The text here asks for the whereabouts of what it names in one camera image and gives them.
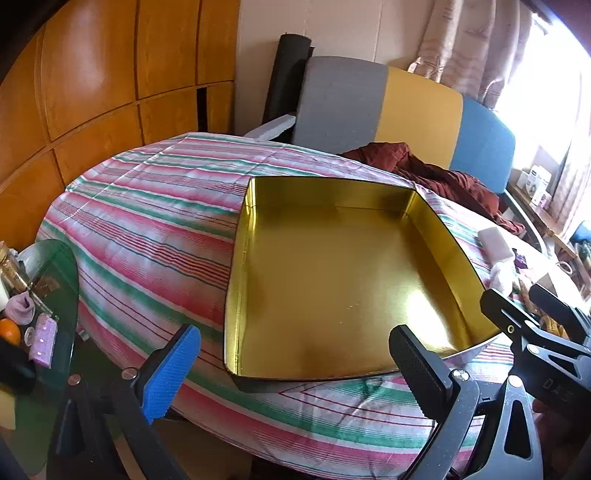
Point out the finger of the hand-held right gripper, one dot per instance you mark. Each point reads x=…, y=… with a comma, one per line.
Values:
x=501, y=311
x=556, y=311

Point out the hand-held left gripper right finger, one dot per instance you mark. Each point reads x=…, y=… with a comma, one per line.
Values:
x=418, y=364

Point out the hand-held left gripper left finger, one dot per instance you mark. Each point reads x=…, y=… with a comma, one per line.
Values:
x=168, y=374

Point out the small purple packet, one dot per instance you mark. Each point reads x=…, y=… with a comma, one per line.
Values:
x=521, y=262

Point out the maroon tin box gold inside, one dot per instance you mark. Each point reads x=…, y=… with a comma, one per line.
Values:
x=332, y=286

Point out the tape roll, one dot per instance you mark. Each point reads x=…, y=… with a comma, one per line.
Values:
x=564, y=267

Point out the white sponge block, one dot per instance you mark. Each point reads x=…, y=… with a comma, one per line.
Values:
x=495, y=244

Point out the purple carton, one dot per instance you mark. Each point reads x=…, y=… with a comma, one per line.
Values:
x=541, y=197

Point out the pink plastic packet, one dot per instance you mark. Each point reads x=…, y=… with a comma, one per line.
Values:
x=44, y=341

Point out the white printed carton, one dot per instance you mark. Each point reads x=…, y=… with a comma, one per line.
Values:
x=539, y=177

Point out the small white carton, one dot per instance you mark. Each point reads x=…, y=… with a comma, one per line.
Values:
x=524, y=177

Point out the patterned beige curtain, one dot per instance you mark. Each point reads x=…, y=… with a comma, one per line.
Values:
x=575, y=175
x=466, y=41

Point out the glass side table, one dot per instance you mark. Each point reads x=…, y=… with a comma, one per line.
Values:
x=55, y=295

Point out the maroon quilted jacket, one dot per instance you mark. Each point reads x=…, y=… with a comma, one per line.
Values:
x=443, y=180

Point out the striped bed sheet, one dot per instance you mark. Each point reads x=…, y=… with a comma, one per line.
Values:
x=152, y=221

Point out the pink sock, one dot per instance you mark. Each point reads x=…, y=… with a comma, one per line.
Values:
x=21, y=309

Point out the orange fruit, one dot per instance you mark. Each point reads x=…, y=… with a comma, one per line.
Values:
x=9, y=331

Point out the gold jar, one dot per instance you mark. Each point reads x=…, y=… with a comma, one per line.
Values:
x=10, y=267

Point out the grey yellow blue chair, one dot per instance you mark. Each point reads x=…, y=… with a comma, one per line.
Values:
x=415, y=110

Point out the window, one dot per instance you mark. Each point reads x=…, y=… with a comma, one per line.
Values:
x=545, y=78

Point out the wooden wardrobe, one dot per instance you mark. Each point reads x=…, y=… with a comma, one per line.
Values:
x=92, y=92

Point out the black rolled mat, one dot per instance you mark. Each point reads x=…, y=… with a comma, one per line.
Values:
x=288, y=74

